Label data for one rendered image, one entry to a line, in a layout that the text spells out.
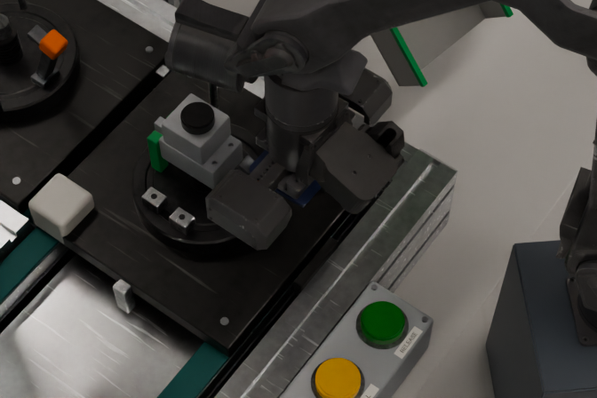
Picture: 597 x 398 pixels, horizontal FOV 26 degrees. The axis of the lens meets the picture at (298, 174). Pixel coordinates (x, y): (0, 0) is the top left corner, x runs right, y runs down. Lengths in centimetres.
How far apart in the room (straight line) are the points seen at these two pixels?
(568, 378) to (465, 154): 41
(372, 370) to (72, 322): 29
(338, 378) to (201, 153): 23
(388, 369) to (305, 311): 9
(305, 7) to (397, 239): 40
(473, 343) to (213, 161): 33
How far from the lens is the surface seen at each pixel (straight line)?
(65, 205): 123
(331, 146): 101
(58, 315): 126
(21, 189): 127
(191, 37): 98
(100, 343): 124
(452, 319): 131
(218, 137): 115
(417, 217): 125
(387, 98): 109
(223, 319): 118
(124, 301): 122
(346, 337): 118
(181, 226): 119
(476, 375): 129
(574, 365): 108
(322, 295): 120
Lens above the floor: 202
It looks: 57 degrees down
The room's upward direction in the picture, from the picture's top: straight up
